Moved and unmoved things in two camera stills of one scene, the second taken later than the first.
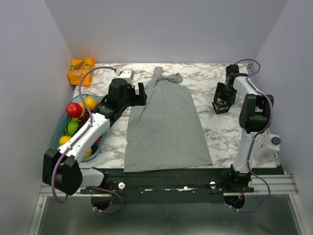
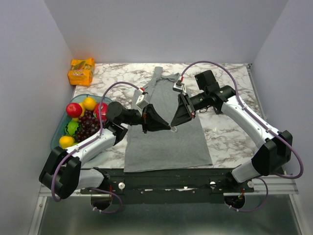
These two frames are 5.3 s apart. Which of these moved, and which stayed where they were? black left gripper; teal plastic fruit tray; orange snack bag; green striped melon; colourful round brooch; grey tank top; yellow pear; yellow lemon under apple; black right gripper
Moved: black left gripper; black right gripper; colourful round brooch
Stayed: orange snack bag; yellow lemon under apple; green striped melon; yellow pear; teal plastic fruit tray; grey tank top
